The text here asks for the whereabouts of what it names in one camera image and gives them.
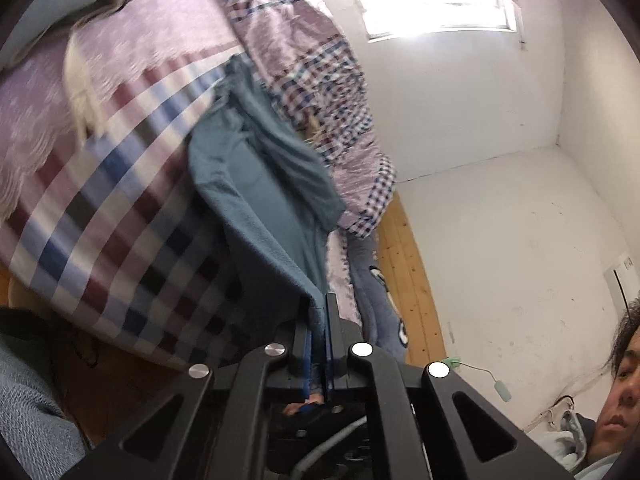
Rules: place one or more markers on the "window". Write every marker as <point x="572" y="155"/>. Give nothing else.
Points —
<point x="435" y="5"/>

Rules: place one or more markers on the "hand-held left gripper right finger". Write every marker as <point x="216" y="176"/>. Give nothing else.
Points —
<point x="331" y="355"/>

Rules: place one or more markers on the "small-check plaid quilt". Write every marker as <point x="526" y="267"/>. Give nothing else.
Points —
<point x="300" y="60"/>

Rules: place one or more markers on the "plaid bed sheet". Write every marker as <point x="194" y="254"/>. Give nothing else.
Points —
<point x="125" y="210"/>

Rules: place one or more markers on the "person's pale green hoodie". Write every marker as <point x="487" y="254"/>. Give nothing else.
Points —
<point x="565" y="455"/>

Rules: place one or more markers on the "pale green plug lead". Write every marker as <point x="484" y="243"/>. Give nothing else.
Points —
<point x="502" y="391"/>

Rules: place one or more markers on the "tan garment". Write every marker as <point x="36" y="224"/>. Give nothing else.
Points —
<point x="312" y="132"/>

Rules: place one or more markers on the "person's face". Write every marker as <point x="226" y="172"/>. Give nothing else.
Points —
<point x="620" y="395"/>

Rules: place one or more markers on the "blue plush toy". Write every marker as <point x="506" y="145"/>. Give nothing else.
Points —
<point x="385" y="310"/>

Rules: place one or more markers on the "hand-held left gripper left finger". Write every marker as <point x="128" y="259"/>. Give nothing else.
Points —
<point x="307" y="360"/>

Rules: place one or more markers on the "teal blue t-shirt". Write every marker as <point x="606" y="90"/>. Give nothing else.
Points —
<point x="260" y="210"/>

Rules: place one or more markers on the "person's grey-blue trousers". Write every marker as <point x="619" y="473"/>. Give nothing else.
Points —
<point x="35" y="410"/>

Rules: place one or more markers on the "white wall panel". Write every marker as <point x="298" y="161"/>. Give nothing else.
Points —
<point x="620" y="285"/>

